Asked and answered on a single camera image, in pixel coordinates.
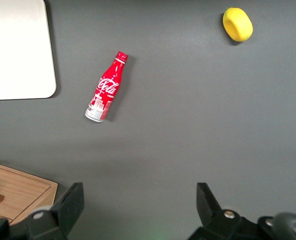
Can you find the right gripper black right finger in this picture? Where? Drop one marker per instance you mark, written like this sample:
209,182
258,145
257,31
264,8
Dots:
212,215

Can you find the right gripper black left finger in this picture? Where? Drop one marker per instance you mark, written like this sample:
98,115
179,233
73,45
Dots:
68,207

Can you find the red coca-cola bottle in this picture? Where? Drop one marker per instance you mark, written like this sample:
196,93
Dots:
107,85

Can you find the cream rectangular plastic tray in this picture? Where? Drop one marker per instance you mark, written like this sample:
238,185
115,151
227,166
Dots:
18,50

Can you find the light wooden drawer cabinet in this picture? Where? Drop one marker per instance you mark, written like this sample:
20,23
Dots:
23,192

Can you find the light wooden drawer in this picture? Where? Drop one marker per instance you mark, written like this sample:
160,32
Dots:
18,197

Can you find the yellow foam lemon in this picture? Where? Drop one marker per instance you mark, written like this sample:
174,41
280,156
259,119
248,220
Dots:
238,25

